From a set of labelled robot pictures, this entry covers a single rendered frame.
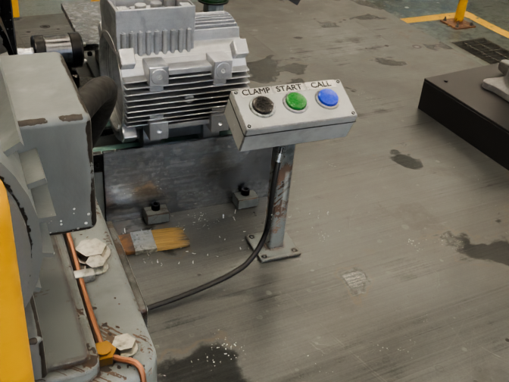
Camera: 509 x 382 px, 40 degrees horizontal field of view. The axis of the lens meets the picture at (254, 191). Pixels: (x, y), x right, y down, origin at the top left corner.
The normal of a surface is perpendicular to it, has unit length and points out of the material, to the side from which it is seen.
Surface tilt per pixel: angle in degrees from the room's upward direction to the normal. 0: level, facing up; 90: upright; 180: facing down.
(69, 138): 90
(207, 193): 90
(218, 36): 88
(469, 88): 2
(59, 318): 0
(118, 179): 90
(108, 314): 0
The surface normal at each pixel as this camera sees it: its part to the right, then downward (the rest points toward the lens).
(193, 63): 0.07, -0.84
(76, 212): 0.38, 0.53
